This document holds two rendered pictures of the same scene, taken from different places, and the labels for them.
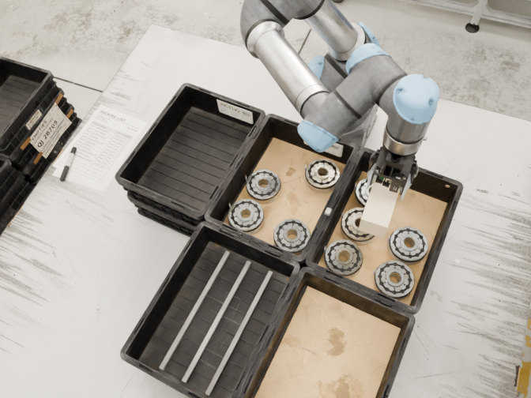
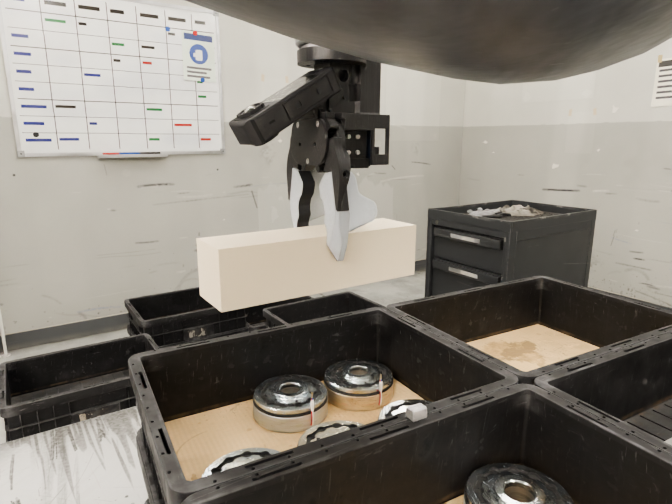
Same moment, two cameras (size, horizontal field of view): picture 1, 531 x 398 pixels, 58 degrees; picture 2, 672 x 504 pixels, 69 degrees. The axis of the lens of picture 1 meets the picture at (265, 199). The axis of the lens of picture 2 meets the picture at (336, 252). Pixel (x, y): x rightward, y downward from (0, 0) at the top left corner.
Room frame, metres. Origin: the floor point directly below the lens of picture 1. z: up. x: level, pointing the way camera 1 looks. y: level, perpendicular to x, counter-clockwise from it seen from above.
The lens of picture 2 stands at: (0.99, -0.02, 1.20)
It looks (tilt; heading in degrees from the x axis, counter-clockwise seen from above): 13 degrees down; 208
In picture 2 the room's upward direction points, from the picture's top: straight up
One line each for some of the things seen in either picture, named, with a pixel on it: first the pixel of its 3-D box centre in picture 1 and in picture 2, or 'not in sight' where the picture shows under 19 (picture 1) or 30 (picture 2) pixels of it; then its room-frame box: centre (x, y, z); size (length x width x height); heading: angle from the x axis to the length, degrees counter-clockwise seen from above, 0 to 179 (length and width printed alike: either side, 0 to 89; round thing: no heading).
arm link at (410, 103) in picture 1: (411, 107); not in sight; (0.52, -0.28, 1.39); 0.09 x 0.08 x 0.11; 24
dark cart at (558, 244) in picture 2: not in sight; (504, 304); (-1.31, -0.35, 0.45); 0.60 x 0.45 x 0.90; 152
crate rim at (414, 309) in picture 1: (386, 224); (315, 375); (0.51, -0.31, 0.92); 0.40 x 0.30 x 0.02; 147
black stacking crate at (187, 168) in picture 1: (196, 155); not in sight; (0.83, 0.19, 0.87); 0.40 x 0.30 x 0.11; 147
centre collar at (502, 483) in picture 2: (291, 234); (519, 493); (0.53, -0.06, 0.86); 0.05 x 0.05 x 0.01
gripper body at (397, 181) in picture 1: (395, 160); (337, 113); (0.51, -0.28, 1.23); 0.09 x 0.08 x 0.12; 152
